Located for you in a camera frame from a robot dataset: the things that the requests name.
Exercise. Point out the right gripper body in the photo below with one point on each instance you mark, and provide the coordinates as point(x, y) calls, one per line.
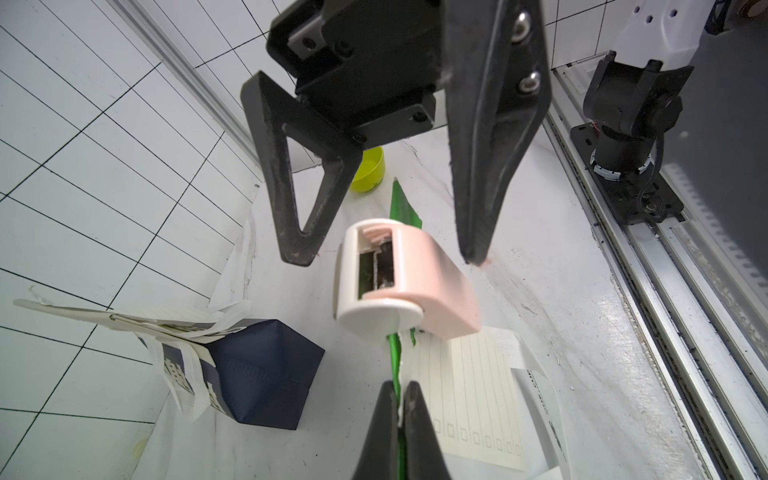
point(370, 68)

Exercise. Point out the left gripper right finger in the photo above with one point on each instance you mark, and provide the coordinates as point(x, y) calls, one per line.
point(423, 455)

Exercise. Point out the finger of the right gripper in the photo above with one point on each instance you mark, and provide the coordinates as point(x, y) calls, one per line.
point(308, 165)
point(497, 91)

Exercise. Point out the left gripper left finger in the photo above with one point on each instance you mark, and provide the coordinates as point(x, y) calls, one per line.
point(379, 457)

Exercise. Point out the green white bag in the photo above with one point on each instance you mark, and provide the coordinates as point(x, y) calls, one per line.
point(537, 403)

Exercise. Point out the navy beige bag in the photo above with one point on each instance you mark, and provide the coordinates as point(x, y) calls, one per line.
point(259, 376)

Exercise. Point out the pink stapler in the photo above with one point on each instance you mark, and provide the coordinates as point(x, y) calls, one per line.
point(391, 277)

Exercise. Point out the green bowl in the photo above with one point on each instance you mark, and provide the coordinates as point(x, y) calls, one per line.
point(370, 172)

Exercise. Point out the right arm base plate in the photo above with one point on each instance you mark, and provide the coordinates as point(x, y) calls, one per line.
point(623, 191)

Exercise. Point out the aluminium rail frame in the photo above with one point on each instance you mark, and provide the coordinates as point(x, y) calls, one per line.
point(678, 286)

